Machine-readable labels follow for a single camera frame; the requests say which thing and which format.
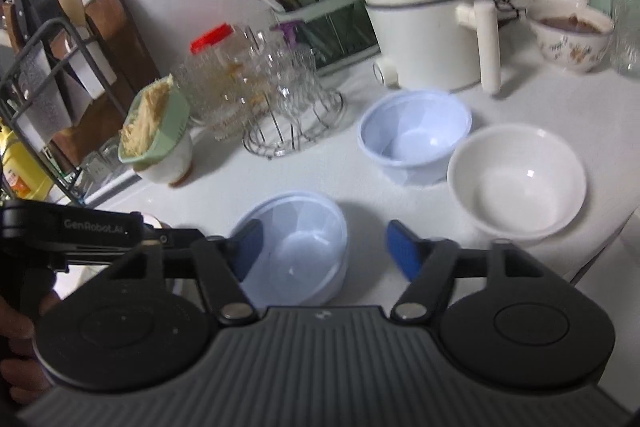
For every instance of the lilac plastic bowl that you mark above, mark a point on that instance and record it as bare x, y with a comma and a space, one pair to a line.
300, 252
415, 142

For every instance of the clear glass tumbler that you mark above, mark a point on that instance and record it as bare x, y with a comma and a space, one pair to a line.
627, 32

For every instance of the wooden spatula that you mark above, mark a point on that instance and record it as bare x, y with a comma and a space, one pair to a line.
72, 4

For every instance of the white electric pot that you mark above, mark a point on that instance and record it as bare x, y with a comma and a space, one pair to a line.
420, 42

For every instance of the dry noodles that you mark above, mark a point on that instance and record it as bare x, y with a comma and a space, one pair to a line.
145, 117

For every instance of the purple plastic piece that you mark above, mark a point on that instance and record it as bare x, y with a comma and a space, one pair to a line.
287, 29

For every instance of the floral ceramic bowl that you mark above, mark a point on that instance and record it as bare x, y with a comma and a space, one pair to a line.
570, 49

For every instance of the group of clear glass cups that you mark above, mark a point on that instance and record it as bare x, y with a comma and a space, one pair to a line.
295, 77

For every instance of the red lid glass jar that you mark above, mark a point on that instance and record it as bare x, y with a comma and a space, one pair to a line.
212, 38

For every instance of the green colander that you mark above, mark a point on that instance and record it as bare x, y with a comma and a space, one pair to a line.
172, 127

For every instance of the black dish rack with glasses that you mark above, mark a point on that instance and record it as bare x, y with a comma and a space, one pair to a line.
60, 21

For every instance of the small drinking glass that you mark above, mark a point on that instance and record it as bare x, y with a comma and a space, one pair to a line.
112, 154
91, 167

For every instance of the person's left hand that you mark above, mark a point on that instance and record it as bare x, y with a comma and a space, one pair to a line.
17, 337

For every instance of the green chopstick holder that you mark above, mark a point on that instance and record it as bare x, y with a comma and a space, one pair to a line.
345, 22

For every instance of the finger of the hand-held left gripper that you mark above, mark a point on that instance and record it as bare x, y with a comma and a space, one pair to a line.
175, 239

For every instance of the hammered steel cleaver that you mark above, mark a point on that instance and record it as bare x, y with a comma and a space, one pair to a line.
45, 107

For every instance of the wooden cutting board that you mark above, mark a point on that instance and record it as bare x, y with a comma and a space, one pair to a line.
125, 52

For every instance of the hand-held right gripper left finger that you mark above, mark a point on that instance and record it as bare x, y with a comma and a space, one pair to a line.
247, 252

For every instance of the white utensil caddy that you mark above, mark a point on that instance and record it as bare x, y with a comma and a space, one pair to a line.
92, 72

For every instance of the white bowl with brown foot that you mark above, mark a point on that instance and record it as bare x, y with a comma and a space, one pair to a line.
167, 167

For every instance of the plain white bowl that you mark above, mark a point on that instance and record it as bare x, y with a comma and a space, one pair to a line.
515, 187

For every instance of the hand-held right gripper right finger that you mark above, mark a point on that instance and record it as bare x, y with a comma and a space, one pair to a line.
405, 252

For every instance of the yellow detergent jug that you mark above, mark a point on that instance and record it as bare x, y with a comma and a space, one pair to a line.
20, 167

